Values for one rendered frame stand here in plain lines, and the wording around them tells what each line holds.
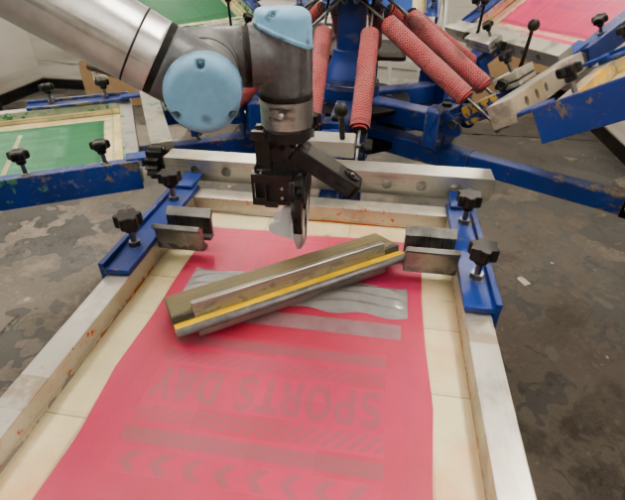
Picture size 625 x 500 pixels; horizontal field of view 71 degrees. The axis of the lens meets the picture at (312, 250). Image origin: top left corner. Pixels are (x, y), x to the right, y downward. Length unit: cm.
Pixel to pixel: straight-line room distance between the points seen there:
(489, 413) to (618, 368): 169
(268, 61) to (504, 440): 51
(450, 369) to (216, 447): 31
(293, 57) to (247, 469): 49
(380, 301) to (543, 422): 128
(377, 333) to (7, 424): 46
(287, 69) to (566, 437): 161
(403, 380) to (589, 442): 136
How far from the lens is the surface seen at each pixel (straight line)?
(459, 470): 55
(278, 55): 60
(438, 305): 72
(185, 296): 68
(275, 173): 67
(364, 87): 116
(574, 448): 188
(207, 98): 46
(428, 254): 72
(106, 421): 61
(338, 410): 57
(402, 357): 63
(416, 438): 56
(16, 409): 62
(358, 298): 70
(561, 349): 218
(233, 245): 83
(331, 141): 95
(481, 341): 63
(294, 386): 59
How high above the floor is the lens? 142
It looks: 35 degrees down
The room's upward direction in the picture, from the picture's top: straight up
